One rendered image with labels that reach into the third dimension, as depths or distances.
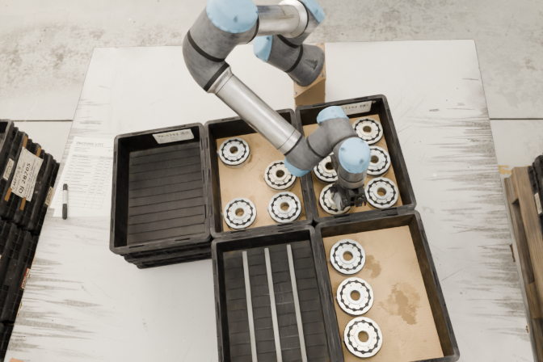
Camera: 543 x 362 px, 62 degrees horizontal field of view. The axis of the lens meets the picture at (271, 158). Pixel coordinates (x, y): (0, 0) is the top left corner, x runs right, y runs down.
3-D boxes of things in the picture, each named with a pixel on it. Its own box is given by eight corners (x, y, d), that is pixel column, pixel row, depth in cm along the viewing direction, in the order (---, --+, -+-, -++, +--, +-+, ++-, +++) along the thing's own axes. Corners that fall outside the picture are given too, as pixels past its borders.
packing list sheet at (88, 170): (69, 136, 179) (69, 136, 178) (126, 136, 176) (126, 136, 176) (47, 216, 164) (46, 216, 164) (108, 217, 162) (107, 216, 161)
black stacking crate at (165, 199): (128, 152, 160) (115, 136, 150) (210, 139, 159) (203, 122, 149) (124, 263, 142) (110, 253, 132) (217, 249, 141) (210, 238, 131)
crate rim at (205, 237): (116, 138, 152) (113, 135, 150) (204, 124, 151) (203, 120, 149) (111, 255, 134) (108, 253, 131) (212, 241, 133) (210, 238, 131)
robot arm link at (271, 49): (275, 56, 165) (245, 40, 157) (299, 29, 157) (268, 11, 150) (280, 78, 157) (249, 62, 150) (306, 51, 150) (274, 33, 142)
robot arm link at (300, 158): (157, 66, 117) (298, 187, 124) (178, 35, 110) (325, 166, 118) (178, 52, 126) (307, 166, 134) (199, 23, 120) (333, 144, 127)
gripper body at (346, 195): (340, 212, 131) (342, 196, 120) (333, 185, 134) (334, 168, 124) (366, 206, 131) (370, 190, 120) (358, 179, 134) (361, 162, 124)
